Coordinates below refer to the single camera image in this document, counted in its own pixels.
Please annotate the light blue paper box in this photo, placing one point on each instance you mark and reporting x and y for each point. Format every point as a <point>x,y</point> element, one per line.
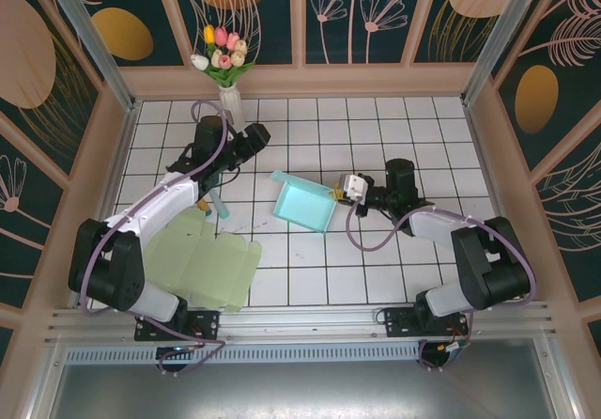
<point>305,203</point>

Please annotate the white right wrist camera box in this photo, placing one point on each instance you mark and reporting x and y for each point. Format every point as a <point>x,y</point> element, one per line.
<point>354,185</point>

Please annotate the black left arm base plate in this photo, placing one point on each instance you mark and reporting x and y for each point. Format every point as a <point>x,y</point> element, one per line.
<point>209,327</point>

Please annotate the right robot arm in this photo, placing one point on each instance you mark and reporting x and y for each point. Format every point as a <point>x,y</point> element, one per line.
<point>488,268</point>

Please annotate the aluminium frame post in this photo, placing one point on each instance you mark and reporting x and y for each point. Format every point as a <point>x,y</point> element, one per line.
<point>94,38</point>
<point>500,38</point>

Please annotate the light green paper box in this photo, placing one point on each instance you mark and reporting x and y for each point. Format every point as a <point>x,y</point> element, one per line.
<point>211,268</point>

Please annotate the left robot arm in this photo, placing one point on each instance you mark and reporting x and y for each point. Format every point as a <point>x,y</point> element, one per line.
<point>117,268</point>

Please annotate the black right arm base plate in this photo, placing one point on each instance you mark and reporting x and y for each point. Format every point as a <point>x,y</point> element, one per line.
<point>399,322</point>

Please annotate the tulip bouquet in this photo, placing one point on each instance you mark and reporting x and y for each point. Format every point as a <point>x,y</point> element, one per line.
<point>225,57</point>

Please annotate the white ribbed vase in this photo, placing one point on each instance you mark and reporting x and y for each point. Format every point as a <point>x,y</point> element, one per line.
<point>233,109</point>

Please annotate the grey metal panel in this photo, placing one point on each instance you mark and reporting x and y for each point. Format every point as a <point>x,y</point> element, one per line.
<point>300,391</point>

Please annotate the aluminium mounting rail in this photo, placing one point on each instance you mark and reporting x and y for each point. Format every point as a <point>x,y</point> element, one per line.
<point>300,322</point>

